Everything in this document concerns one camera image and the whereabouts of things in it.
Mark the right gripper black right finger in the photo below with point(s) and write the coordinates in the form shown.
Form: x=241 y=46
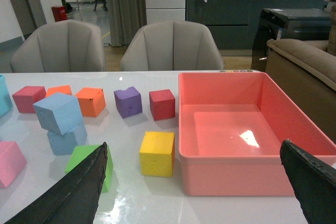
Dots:
x=313 y=182

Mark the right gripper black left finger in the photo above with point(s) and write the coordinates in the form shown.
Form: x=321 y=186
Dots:
x=74 y=198

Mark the light blue foam cube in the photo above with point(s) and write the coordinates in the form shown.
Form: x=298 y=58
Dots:
x=66 y=143
x=58 y=113

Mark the green foam cube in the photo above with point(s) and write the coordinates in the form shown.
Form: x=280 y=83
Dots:
x=80 y=153

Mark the pink foam cube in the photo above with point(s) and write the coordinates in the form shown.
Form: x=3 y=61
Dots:
x=12 y=162

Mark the yellow foam cube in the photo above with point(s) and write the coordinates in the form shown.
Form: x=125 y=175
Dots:
x=157 y=154

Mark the pink plastic bin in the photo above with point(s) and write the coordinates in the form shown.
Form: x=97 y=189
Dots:
x=231 y=127

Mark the chipped orange foam cube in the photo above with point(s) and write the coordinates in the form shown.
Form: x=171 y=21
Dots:
x=91 y=101

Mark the notched purple foam cube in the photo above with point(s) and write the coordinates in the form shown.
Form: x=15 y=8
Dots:
x=128 y=102

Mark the brown sofa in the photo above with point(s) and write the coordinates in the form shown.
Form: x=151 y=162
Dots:
x=305 y=70

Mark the pink-red foam cube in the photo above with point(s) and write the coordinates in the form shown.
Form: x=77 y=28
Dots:
x=27 y=96

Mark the teal plastic bin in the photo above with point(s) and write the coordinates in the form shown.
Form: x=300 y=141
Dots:
x=5 y=100

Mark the dark red foam cube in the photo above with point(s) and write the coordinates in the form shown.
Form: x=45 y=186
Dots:
x=162 y=104

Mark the left beige armchair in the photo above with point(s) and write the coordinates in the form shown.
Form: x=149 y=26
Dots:
x=65 y=46

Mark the beige armchair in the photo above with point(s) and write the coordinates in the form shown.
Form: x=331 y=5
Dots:
x=65 y=46
x=172 y=45

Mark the black appliance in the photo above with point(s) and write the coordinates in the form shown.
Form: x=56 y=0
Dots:
x=301 y=24

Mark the right beige armchair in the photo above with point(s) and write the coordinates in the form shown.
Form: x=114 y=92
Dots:
x=172 y=45

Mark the dark grey counter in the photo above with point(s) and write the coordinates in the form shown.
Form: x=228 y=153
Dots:
x=234 y=23

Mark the red fire box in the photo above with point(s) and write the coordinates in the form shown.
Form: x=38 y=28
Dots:
x=59 y=13

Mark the grey curtain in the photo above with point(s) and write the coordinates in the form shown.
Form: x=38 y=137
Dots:
x=126 y=17

